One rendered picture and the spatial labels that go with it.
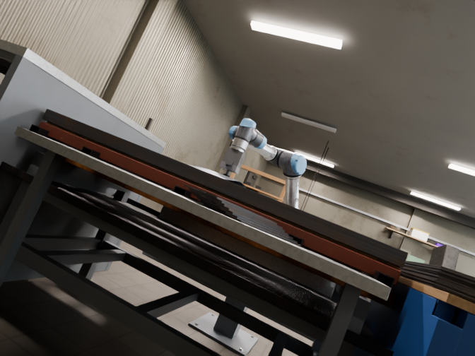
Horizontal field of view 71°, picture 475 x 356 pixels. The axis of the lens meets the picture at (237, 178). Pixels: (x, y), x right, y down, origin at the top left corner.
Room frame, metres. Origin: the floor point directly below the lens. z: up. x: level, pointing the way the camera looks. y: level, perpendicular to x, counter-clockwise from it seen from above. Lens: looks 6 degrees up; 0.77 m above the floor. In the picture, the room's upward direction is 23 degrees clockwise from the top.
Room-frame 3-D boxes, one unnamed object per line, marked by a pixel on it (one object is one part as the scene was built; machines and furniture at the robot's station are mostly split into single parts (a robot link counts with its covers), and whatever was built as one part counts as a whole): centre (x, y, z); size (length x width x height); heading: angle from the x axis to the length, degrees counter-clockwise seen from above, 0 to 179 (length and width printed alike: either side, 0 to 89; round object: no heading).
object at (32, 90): (1.95, 0.82, 0.50); 1.30 x 0.04 x 1.01; 163
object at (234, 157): (1.61, 0.06, 1.00); 0.10 x 0.09 x 0.16; 164
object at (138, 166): (1.31, 0.15, 0.78); 1.56 x 0.09 x 0.06; 73
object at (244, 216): (1.01, -0.02, 0.77); 0.45 x 0.20 x 0.04; 73
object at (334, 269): (1.05, 0.12, 0.73); 1.20 x 0.26 x 0.03; 73
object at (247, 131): (1.62, 0.05, 1.16); 0.09 x 0.08 x 0.11; 139
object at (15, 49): (2.03, 1.09, 1.03); 1.30 x 0.60 x 0.04; 163
